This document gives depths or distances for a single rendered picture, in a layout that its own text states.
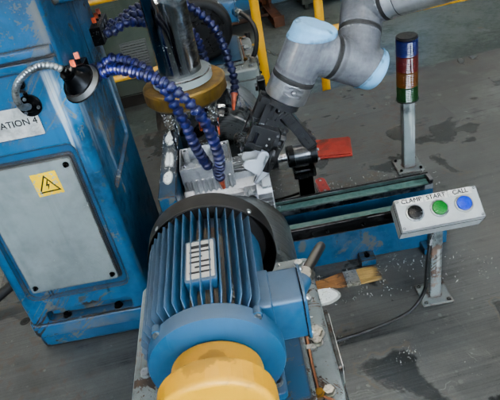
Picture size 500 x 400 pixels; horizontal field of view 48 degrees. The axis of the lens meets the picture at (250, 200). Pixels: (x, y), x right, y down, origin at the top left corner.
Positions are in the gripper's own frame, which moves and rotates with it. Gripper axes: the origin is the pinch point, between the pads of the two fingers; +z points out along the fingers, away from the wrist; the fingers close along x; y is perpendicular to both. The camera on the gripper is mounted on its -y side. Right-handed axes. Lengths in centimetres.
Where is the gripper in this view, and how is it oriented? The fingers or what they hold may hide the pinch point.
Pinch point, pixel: (259, 178)
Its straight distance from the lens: 128.1
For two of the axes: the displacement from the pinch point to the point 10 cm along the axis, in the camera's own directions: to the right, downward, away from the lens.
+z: -3.5, 7.9, 5.0
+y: -9.3, -2.4, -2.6
